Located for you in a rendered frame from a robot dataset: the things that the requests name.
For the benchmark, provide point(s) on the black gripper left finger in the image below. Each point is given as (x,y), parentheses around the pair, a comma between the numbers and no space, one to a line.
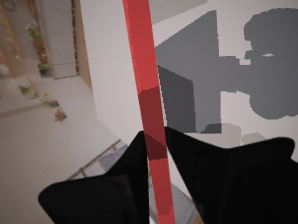
(125,186)

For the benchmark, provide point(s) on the red lid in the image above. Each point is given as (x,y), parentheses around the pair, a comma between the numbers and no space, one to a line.
(141,42)

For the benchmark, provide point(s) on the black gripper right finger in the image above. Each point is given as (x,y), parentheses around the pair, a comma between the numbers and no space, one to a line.
(208,170)

